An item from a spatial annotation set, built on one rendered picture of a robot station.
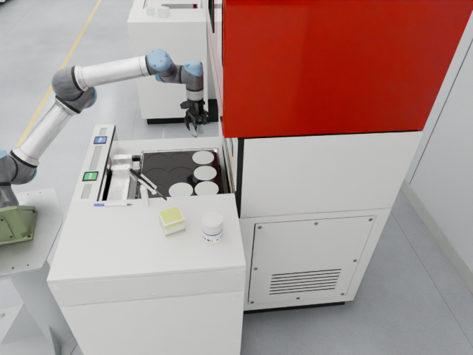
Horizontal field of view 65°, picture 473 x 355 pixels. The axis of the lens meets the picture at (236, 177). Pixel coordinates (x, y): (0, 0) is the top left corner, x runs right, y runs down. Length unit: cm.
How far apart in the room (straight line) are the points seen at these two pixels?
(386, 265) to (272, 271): 98
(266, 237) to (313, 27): 91
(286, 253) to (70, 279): 96
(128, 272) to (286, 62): 82
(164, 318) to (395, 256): 173
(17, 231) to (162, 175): 59
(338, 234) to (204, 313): 72
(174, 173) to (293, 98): 67
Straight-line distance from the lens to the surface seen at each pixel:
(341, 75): 128
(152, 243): 132
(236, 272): 127
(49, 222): 171
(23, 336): 239
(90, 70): 153
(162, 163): 174
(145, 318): 148
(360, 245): 191
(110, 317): 147
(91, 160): 173
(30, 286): 189
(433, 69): 143
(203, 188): 159
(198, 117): 164
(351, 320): 235
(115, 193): 166
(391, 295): 253
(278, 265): 188
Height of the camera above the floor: 196
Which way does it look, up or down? 40 degrees down
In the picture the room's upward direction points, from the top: 2 degrees clockwise
